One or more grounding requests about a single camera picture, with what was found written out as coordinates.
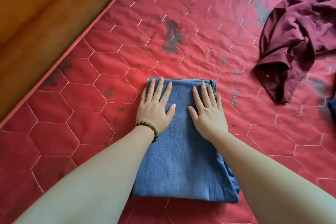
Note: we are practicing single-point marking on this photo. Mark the person's left hand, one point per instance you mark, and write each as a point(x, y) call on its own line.
point(155, 111)

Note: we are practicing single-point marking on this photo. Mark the person's right hand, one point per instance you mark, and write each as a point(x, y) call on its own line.
point(210, 118)

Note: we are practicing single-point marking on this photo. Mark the blue denim jeans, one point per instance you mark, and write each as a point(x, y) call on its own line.
point(183, 153)

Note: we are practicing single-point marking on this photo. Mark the red quilted mattress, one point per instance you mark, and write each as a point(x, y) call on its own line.
point(92, 87)

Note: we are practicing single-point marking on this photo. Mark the maroon shirt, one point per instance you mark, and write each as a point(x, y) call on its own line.
point(288, 48)

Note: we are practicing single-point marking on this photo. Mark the dark blue shirt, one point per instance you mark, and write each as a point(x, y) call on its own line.
point(332, 108)

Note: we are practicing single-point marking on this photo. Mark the person's left forearm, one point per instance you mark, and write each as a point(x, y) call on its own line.
point(84, 179)

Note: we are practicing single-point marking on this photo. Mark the person's right forearm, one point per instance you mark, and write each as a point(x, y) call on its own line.
point(275, 179)

